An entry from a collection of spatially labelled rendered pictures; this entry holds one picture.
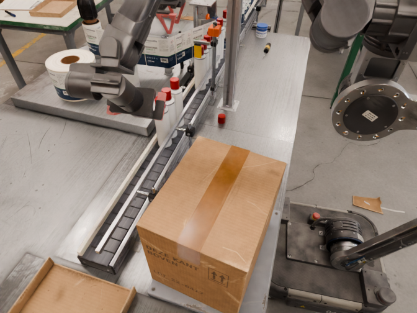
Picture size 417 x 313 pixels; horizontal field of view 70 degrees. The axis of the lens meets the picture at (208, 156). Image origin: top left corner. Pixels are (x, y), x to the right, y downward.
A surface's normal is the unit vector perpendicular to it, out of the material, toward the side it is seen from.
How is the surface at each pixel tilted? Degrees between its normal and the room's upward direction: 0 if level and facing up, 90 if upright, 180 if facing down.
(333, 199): 0
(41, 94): 0
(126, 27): 51
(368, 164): 0
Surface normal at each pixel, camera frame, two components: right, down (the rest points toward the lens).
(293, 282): 0.01, -0.70
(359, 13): -0.15, 0.09
